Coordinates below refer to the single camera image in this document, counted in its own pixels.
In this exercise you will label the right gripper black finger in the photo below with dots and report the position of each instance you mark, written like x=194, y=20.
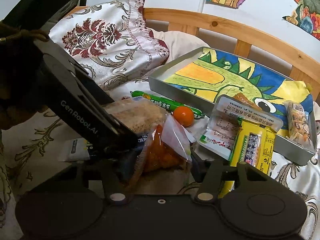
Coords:
x=213, y=176

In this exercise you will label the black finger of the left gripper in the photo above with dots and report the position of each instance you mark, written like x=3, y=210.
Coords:
x=117, y=126

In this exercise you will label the white green pickle packet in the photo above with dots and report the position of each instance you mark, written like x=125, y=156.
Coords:
x=229, y=109

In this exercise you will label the yellow biscuit bar pack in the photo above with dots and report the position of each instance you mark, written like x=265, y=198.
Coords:
x=248, y=142

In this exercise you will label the orange red snack packet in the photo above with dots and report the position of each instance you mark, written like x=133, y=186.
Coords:
x=163, y=166

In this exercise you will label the green sausage stick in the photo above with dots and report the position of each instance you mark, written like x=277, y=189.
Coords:
x=168, y=104

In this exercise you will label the small orange mandarin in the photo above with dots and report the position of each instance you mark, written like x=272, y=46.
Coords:
x=184, y=116

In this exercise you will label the mixed nuts snack bag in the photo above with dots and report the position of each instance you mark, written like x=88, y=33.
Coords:
x=297, y=124

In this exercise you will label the rice cracker snack pack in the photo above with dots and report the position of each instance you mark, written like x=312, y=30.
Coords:
x=138, y=114

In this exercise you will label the blue milk powder sachet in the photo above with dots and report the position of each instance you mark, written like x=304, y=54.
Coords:
x=125, y=147

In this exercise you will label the grey metal tray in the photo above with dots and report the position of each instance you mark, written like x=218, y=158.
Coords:
x=290, y=150

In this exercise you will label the dinosaur drawing tray liner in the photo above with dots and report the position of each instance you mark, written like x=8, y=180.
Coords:
x=215, y=73

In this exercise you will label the cream pillow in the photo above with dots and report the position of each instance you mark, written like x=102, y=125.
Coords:
x=166, y=47

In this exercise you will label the wooden bed headboard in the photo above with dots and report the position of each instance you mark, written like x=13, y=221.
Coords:
x=304, y=68

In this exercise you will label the bird and flowers drawing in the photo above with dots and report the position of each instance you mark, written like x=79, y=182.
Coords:
x=306, y=16

